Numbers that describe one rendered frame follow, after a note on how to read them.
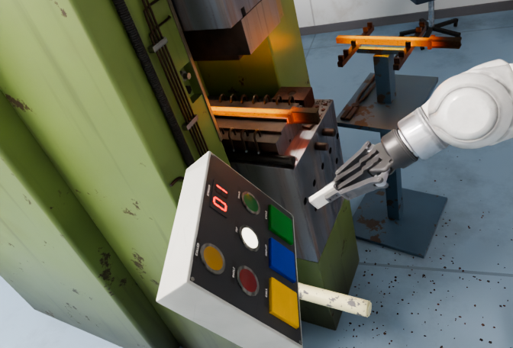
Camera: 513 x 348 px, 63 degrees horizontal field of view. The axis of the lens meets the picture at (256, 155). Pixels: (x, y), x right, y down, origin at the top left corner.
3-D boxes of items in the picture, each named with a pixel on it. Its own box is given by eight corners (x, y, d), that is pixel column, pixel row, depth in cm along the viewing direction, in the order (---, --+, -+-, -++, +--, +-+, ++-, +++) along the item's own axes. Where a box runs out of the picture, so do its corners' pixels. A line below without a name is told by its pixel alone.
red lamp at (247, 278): (263, 278, 78) (257, 264, 76) (253, 300, 75) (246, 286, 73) (249, 275, 80) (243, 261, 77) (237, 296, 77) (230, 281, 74)
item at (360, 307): (372, 306, 120) (371, 295, 116) (368, 323, 116) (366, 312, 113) (240, 272, 141) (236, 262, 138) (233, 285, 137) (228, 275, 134)
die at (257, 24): (281, 21, 122) (273, -12, 116) (250, 55, 109) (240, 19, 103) (168, 29, 142) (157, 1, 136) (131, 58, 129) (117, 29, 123)
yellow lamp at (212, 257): (230, 257, 75) (223, 241, 72) (217, 278, 72) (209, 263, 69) (215, 253, 76) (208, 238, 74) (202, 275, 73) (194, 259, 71)
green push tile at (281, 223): (292, 219, 100) (271, 203, 97) (293, 244, 95) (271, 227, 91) (286, 223, 101) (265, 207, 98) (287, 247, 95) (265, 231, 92)
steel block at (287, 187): (348, 189, 175) (333, 98, 149) (317, 262, 151) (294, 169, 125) (233, 174, 202) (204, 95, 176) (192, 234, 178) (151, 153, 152)
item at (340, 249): (359, 260, 203) (348, 190, 175) (336, 331, 179) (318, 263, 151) (258, 238, 230) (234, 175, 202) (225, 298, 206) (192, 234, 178)
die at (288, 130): (303, 122, 143) (298, 101, 138) (280, 159, 130) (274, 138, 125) (202, 116, 163) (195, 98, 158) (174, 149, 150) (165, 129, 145)
